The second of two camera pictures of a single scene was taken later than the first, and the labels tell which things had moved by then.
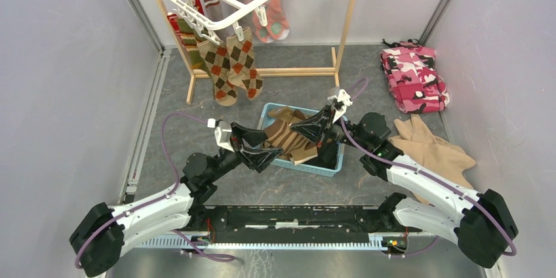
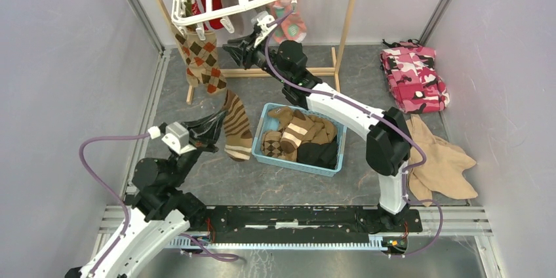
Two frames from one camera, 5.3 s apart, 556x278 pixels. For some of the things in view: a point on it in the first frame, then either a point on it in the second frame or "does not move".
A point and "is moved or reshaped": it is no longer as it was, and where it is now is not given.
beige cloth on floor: [431, 151] does not move
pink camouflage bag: [410, 69] does not move
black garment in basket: [327, 156] does not move
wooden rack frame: [334, 72] does not move
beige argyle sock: [217, 60] is moved or reshaped
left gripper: [256, 158] -> [206, 130]
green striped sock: [191, 45] -> [188, 6]
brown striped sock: [279, 134] -> [238, 141]
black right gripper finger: [322, 117] -> [246, 40]
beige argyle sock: [242, 71] -> [188, 46]
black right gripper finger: [310, 130] -> [242, 52]
